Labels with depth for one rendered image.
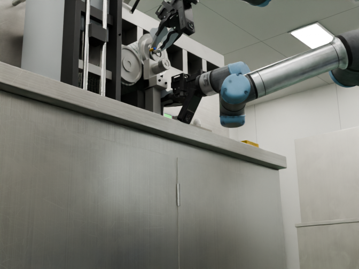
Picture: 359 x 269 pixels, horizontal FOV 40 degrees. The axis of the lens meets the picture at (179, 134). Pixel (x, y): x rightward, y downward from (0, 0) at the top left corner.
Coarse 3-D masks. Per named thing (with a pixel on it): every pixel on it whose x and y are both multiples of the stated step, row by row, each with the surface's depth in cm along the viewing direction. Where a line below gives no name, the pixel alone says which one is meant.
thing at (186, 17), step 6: (180, 6) 156; (186, 6) 157; (180, 12) 155; (186, 12) 155; (180, 18) 155; (186, 18) 154; (192, 18) 157; (180, 24) 154; (186, 24) 153; (192, 24) 155; (186, 30) 153; (192, 30) 154
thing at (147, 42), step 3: (147, 39) 165; (150, 39) 166; (144, 42) 164; (147, 42) 164; (150, 42) 165; (144, 45) 163; (147, 45) 164; (144, 48) 163; (147, 48) 164; (144, 51) 162; (147, 51) 163; (165, 51) 171; (144, 54) 162; (147, 54) 163; (165, 54) 170; (144, 57) 162; (147, 57) 163; (165, 57) 170
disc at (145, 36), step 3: (141, 36) 164; (144, 36) 165; (147, 36) 167; (150, 36) 168; (141, 39) 164; (144, 39) 165; (138, 42) 163; (141, 42) 163; (138, 45) 162; (141, 45) 163; (138, 48) 162; (141, 48) 163; (138, 51) 162; (141, 51) 163; (138, 54) 162; (141, 54) 162; (141, 57) 162; (141, 60) 162; (162, 72) 169
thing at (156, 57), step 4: (148, 48) 164; (156, 48) 166; (148, 52) 164; (152, 52) 164; (160, 52) 167; (164, 52) 168; (152, 56) 163; (156, 56) 165; (160, 56) 167; (164, 56) 168; (156, 60) 164
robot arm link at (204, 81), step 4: (208, 72) 154; (200, 76) 155; (204, 76) 154; (208, 76) 152; (200, 80) 154; (204, 80) 152; (208, 80) 152; (200, 84) 154; (204, 84) 153; (208, 84) 152; (200, 88) 155; (204, 88) 153; (208, 88) 153; (204, 92) 155; (208, 92) 154; (212, 92) 154
